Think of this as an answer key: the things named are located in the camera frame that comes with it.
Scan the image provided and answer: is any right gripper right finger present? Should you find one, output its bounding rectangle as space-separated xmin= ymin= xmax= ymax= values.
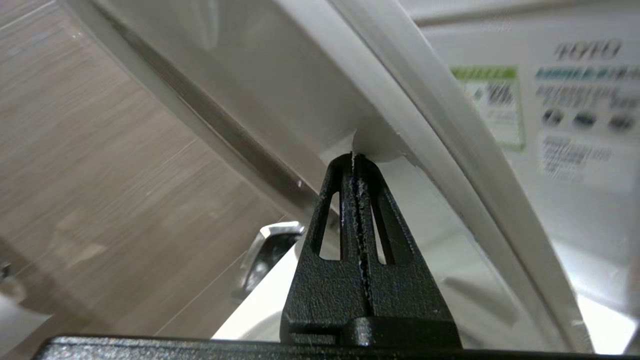
xmin=345 ymin=154 xmax=464 ymax=349

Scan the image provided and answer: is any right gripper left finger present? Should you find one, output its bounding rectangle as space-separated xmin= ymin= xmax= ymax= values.
xmin=279 ymin=152 xmax=372 ymax=347

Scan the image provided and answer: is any white toilet lid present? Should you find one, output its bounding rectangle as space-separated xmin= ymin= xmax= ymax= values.
xmin=400 ymin=0 xmax=640 ymax=360

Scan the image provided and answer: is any white toilet seat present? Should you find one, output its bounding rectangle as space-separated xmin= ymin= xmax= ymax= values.
xmin=60 ymin=0 xmax=596 ymax=357

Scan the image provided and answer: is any chrome metal fitting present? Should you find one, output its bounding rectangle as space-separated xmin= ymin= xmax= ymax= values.
xmin=232 ymin=221 xmax=307 ymax=301

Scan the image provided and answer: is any green bordered sticker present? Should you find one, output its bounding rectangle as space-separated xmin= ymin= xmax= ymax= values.
xmin=450 ymin=65 xmax=527 ymax=153

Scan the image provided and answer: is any white instruction sticker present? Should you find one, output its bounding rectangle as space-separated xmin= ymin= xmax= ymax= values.
xmin=527 ymin=35 xmax=640 ymax=193

